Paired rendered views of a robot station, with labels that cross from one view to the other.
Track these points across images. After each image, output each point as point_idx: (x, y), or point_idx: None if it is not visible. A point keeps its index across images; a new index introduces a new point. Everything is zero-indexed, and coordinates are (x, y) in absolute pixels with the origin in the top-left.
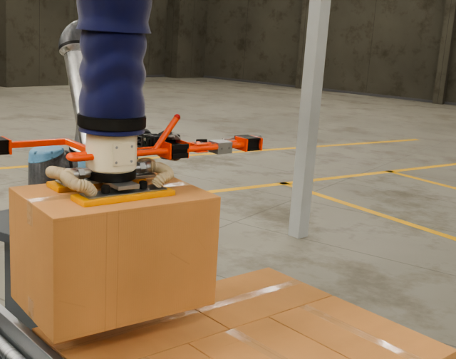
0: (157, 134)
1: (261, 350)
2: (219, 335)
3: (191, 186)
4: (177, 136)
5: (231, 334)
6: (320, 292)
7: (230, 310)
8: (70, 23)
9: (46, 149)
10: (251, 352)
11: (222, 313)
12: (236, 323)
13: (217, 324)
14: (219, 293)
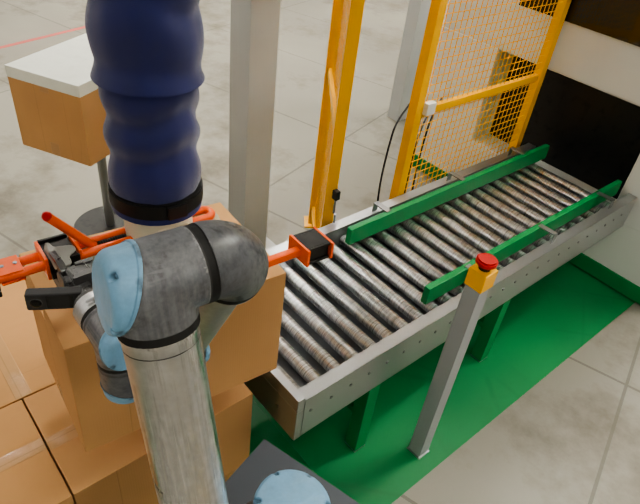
0: (73, 274)
1: (7, 358)
2: (42, 383)
3: (42, 286)
4: (48, 243)
5: (26, 386)
6: None
7: None
8: (239, 227)
9: (291, 492)
10: (21, 353)
11: (13, 434)
12: (6, 410)
13: (33, 407)
14: None
